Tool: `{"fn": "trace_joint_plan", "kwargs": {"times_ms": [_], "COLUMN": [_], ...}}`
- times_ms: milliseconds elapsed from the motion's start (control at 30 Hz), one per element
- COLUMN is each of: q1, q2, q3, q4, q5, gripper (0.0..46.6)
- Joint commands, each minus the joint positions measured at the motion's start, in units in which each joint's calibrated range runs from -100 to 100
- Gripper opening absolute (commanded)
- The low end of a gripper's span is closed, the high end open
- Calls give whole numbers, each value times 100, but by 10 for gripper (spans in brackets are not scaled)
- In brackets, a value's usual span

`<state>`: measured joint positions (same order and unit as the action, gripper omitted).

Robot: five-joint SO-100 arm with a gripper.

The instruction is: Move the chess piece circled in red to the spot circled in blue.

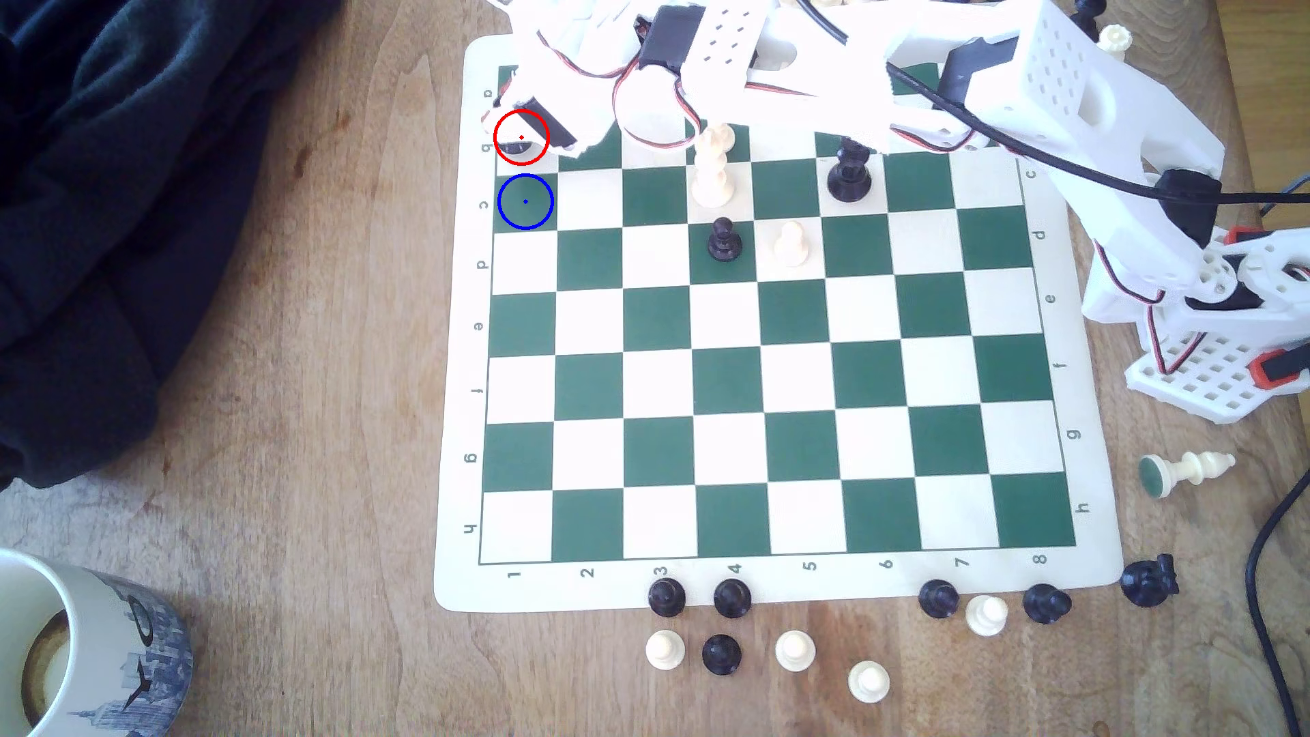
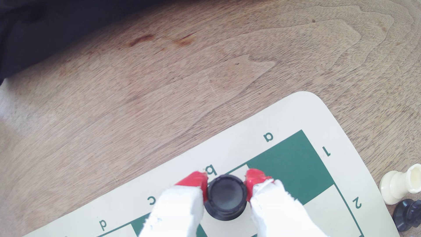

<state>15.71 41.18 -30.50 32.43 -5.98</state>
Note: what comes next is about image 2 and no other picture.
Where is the white chess piece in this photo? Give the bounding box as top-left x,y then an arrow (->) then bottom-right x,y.
379,163 -> 421,205

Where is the black chess pawn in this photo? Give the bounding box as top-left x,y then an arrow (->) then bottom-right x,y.
204,174 -> 248,221

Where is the black chess piece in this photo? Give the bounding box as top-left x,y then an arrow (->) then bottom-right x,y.
392,198 -> 421,232

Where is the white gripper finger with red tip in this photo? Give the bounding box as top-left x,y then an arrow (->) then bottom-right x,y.
245,169 -> 329,237
138,171 -> 209,237

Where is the green white chess board mat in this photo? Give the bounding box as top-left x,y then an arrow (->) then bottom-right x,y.
20,91 -> 400,237

